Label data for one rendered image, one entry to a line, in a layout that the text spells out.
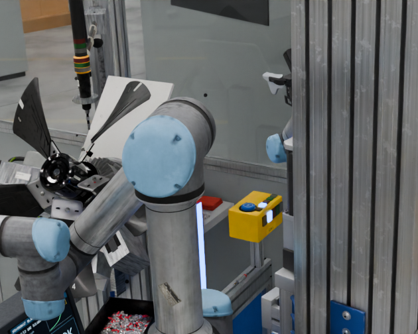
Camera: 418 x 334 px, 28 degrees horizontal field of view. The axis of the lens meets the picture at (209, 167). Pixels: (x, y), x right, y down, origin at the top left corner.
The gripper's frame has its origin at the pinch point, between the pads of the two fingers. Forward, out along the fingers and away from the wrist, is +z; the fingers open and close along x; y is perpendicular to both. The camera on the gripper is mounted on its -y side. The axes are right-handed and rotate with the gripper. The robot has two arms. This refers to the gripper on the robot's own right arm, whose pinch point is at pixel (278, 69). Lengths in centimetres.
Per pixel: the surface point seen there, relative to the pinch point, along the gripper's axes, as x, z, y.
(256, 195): -13.1, 0.8, 37.0
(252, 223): -20.7, -11.2, 38.9
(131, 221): -55, -13, 24
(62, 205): -69, 10, 24
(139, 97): -39.6, 10.2, -0.8
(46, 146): -66, 28, 12
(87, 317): -69, 26, 73
